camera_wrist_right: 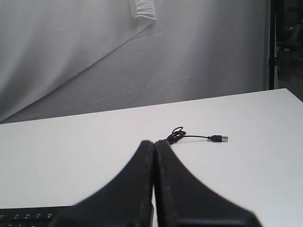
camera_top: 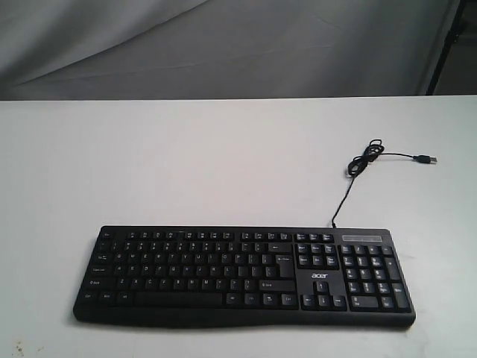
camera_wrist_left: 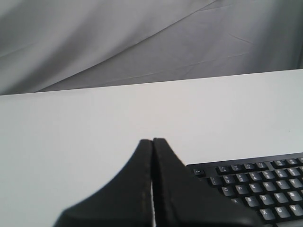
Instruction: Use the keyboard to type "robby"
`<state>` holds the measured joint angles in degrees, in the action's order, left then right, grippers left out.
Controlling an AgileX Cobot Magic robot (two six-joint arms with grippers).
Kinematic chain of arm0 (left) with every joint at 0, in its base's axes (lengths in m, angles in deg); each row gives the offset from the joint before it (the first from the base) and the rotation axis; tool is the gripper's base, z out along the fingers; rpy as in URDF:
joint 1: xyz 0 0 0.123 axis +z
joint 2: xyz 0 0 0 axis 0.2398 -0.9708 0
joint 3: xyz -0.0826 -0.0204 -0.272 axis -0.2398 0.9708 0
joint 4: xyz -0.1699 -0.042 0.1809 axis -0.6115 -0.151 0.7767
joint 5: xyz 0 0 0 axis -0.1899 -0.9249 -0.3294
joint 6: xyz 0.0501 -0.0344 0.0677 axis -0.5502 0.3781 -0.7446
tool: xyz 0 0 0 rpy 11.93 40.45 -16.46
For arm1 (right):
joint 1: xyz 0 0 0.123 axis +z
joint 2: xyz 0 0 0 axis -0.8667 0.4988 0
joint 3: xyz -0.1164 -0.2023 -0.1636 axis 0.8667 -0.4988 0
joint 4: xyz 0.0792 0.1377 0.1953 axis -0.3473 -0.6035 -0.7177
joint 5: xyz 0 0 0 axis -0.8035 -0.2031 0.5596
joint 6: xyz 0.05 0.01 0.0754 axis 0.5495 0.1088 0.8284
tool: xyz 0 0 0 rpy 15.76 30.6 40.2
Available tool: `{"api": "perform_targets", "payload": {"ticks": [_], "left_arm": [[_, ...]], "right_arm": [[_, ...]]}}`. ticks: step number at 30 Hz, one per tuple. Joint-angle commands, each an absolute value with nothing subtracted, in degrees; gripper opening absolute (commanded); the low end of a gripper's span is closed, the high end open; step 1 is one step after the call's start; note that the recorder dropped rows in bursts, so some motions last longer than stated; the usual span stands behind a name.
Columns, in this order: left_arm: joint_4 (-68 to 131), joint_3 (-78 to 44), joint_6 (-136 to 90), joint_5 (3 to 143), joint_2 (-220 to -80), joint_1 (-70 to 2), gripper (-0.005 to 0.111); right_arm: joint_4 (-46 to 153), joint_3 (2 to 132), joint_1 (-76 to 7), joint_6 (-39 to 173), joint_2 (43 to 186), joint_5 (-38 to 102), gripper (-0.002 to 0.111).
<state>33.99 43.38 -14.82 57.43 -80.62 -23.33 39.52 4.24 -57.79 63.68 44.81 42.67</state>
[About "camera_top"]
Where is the grey backdrop cloth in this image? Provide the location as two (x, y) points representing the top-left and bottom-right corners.
(1, 1), (458, 100)

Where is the black USB cable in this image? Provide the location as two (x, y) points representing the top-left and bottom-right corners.
(329, 139), (438, 229)

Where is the black metal frame post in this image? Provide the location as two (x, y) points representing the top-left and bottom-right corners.
(426, 1), (467, 96)

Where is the black acer keyboard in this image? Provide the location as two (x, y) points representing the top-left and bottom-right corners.
(73, 226), (416, 328)

